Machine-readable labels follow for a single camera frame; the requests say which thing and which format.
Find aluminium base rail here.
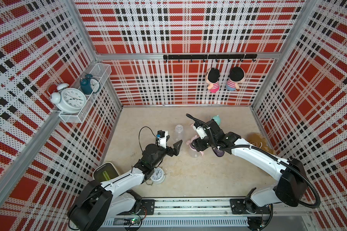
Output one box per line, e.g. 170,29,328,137
101,197,317,231

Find white wire shelf basket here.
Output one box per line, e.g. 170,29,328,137
56,63,113,123

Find plush doll blue pants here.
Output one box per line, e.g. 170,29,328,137
226,66,245,91

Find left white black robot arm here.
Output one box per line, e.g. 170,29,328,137
67,135,183,231

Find black hook rail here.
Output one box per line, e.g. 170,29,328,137
163,54,257,61

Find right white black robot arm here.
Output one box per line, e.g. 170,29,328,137
190,118,321,214

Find clear baby bottle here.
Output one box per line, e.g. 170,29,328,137
174,125,184,142
190,150,203,158

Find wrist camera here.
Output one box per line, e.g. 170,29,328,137
196,126,207,140
156,130,169,149

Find brown plush toy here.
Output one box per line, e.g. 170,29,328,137
245,133,275,155

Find teal alarm clock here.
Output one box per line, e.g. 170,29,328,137
80,74,101,95

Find small white alarm clock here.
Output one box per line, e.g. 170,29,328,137
150,167,165,184

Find large white alarm clock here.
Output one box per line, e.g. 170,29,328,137
50,83,87,114

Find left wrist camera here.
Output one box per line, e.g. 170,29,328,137
156,130,169,149

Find plush doll pink pants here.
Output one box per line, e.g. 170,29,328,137
205,67,220,93

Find mint green bottle cap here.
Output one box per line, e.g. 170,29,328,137
212,115,221,126

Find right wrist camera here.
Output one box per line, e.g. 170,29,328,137
196,126,207,140

